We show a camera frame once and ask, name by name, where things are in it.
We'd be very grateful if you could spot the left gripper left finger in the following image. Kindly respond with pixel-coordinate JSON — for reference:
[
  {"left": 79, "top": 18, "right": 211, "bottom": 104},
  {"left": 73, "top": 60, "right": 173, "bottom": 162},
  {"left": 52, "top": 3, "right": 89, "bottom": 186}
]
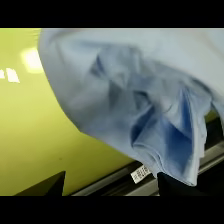
[{"left": 14, "top": 170, "right": 67, "bottom": 197}]

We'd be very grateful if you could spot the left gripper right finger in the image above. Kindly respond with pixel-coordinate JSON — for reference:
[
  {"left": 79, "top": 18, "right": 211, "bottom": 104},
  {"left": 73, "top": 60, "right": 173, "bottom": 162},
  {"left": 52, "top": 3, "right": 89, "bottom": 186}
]
[{"left": 156, "top": 171, "right": 209, "bottom": 197}]

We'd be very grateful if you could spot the light blue T-shirt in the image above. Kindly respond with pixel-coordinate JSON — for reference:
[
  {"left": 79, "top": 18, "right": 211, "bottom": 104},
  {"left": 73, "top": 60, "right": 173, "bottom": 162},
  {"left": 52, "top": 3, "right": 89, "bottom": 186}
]
[{"left": 37, "top": 28, "right": 224, "bottom": 187}]

